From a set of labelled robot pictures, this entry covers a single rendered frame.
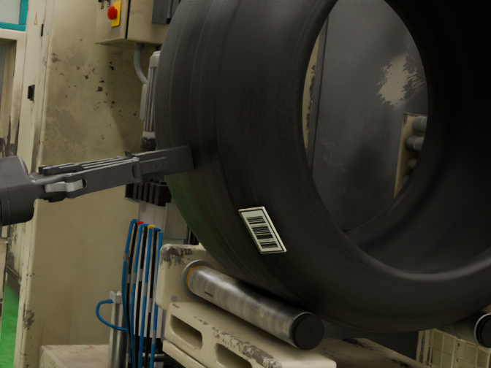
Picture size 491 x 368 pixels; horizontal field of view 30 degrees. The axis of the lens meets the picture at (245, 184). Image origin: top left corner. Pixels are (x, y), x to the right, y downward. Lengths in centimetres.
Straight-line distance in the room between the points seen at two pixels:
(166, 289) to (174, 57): 40
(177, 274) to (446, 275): 44
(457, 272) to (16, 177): 54
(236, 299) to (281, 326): 13
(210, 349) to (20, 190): 39
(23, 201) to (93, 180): 8
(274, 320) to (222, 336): 11
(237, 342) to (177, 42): 39
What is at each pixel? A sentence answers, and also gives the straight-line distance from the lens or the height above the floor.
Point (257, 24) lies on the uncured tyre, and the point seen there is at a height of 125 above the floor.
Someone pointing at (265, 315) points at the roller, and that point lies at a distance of 116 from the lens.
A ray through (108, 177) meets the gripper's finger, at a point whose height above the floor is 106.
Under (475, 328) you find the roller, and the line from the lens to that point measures 127.
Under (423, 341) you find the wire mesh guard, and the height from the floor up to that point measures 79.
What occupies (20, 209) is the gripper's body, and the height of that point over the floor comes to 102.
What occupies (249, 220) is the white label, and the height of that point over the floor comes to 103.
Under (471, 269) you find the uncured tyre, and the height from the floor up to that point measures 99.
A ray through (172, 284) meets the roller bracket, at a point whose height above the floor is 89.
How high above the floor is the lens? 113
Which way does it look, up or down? 3 degrees down
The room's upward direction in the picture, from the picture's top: 6 degrees clockwise
